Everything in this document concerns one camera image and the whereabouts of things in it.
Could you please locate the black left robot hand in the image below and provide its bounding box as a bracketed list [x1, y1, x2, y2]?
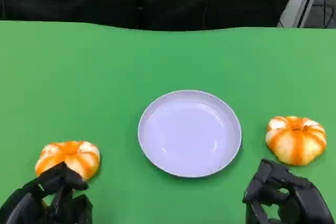
[0, 161, 94, 224]

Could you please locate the orange and white bread roll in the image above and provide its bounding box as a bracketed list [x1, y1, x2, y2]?
[265, 115, 327, 166]
[34, 141, 101, 183]

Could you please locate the black floor cable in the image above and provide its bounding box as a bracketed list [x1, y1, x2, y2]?
[323, 0, 336, 29]

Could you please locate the lilac plate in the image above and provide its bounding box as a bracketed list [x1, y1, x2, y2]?
[138, 89, 243, 178]

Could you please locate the green table cloth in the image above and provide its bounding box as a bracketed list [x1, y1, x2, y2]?
[0, 20, 336, 224]

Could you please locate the grey aluminium frame post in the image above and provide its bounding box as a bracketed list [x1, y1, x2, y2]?
[277, 0, 328, 28]

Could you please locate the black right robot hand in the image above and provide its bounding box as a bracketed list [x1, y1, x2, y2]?
[241, 158, 334, 224]

